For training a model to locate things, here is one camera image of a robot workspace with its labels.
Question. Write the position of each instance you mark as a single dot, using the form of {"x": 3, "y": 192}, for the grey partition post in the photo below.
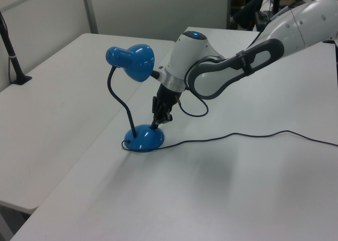
{"x": 89, "y": 11}

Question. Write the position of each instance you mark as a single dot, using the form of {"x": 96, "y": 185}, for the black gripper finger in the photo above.
{"x": 155, "y": 117}
{"x": 166, "y": 118}

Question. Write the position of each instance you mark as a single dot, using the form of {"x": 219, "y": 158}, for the blue gooseneck desk lamp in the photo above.
{"x": 142, "y": 59}

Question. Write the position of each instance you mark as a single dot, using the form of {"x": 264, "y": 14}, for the black clamped stand pole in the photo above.
{"x": 11, "y": 53}

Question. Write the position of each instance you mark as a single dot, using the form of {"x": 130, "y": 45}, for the dark office chair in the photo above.
{"x": 245, "y": 17}

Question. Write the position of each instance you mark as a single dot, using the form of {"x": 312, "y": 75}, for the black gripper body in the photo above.
{"x": 167, "y": 98}

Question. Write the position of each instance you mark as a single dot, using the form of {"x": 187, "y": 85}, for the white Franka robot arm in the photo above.
{"x": 224, "y": 75}

